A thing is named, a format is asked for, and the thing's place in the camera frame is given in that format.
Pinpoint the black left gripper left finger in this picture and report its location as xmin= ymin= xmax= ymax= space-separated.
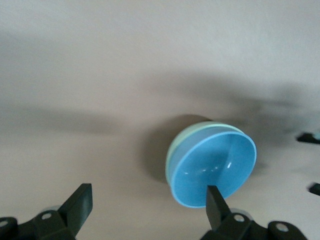
xmin=57 ymin=183 xmax=93 ymax=237

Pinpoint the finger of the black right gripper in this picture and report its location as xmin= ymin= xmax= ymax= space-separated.
xmin=308 ymin=182 xmax=320 ymax=195
xmin=297 ymin=132 xmax=320 ymax=145

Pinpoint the light green bowl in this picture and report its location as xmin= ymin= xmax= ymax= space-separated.
xmin=165 ymin=121 xmax=245 ymax=191

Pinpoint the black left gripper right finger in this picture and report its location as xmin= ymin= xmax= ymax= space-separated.
xmin=206 ymin=184 xmax=231 ymax=232

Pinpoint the blue bowl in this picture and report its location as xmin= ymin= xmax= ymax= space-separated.
xmin=169 ymin=126 xmax=258 ymax=209

